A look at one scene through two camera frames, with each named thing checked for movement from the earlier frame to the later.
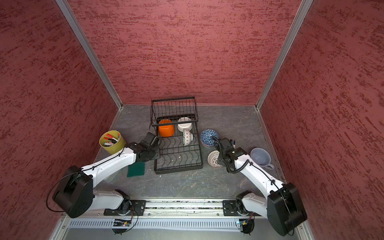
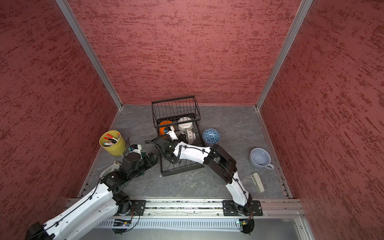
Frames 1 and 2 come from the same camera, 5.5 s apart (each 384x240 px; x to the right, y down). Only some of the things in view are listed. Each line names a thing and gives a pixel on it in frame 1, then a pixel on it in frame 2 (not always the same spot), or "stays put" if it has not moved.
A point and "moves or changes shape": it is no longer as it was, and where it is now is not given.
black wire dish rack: x=175 y=121 stays put
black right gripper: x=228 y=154 to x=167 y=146
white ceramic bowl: x=181 y=126 stays put
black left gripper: x=157 y=155 to x=149 y=164
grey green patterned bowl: x=187 y=137 stays put
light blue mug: x=261 y=158 stays put
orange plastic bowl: x=166 y=131 stays put
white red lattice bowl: x=212 y=158 moves or changes shape
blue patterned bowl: x=205 y=137 stays put
